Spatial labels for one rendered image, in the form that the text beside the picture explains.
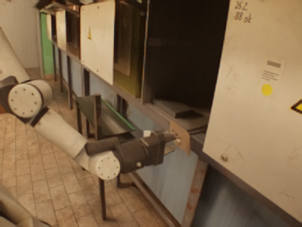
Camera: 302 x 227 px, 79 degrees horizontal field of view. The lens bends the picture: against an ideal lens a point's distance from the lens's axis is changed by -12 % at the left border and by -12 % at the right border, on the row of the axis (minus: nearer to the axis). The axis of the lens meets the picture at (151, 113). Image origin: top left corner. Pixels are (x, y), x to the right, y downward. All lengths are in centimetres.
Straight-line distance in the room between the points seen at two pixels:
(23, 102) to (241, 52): 48
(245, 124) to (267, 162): 9
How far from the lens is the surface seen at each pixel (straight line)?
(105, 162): 54
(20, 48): 476
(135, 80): 106
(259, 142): 45
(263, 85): 42
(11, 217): 74
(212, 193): 88
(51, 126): 54
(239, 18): 46
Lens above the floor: 123
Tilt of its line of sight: 24 degrees down
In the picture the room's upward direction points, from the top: 5 degrees clockwise
